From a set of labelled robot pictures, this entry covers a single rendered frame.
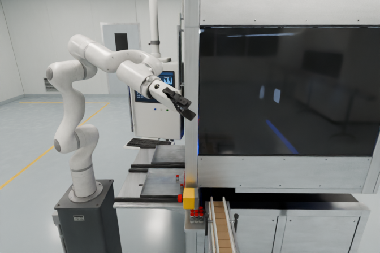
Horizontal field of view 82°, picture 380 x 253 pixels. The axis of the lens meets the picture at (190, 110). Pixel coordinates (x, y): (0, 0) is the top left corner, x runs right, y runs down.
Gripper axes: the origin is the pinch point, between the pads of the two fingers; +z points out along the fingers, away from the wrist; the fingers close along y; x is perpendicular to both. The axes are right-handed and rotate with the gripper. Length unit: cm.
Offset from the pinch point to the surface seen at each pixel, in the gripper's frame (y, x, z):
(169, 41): 402, -246, -351
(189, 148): 39.0, 6.0, -3.9
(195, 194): 49, 22, 9
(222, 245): 44, 30, 31
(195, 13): -1.4, -34.8, -23.1
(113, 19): 337, -193, -493
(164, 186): 74, 30, -13
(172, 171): 84, 21, -17
